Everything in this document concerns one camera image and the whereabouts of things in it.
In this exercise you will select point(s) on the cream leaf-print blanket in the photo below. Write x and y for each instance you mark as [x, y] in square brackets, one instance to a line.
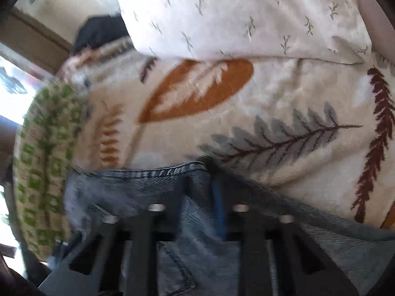
[277, 98]

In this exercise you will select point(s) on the green and cream patterned quilt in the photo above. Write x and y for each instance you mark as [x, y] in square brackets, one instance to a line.
[46, 160]

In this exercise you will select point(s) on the black clothing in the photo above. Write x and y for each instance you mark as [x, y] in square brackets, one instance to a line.
[98, 32]

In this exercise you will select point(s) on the wooden door with stained glass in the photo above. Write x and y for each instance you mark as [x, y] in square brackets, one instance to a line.
[31, 38]

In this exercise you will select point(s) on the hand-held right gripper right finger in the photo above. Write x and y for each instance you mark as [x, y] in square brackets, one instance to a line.
[218, 205]

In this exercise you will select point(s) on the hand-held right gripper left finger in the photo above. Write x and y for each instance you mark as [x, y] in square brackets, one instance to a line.
[178, 192]

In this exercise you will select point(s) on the grey-blue denim pants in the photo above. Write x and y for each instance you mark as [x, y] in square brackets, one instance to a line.
[197, 265]

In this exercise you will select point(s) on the white sprig-print pillow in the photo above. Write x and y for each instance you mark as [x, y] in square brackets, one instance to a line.
[231, 15]

